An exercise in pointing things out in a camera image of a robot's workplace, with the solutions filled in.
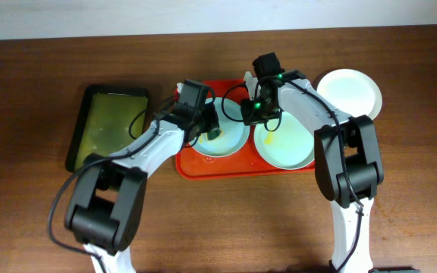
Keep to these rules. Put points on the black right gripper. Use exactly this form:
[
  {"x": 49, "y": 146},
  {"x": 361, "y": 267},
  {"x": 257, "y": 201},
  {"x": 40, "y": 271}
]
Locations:
[{"x": 255, "y": 118}]

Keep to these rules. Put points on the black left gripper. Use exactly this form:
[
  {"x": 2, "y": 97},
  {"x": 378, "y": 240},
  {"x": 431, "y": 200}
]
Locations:
[{"x": 209, "y": 123}]

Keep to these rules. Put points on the yellow green sponge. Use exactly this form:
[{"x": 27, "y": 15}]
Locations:
[{"x": 210, "y": 135}]

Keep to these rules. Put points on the light blue plate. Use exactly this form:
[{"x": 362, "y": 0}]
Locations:
[{"x": 232, "y": 138}]

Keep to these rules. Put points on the pale green plate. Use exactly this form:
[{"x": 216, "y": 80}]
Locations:
[{"x": 290, "y": 147}]

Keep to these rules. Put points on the white plate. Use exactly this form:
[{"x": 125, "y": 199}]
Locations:
[{"x": 352, "y": 92}]

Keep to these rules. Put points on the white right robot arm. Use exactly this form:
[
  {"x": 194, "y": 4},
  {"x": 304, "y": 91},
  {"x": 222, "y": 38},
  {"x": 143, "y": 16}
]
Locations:
[{"x": 348, "y": 165}]

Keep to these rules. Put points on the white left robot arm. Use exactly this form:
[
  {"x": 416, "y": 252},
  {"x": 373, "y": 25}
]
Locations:
[{"x": 106, "y": 205}]

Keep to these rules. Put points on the red plastic tray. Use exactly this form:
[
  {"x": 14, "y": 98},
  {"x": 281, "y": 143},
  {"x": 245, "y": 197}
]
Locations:
[{"x": 244, "y": 163}]

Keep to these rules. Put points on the black tray with soapy water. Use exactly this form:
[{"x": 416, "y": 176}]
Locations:
[{"x": 109, "y": 119}]

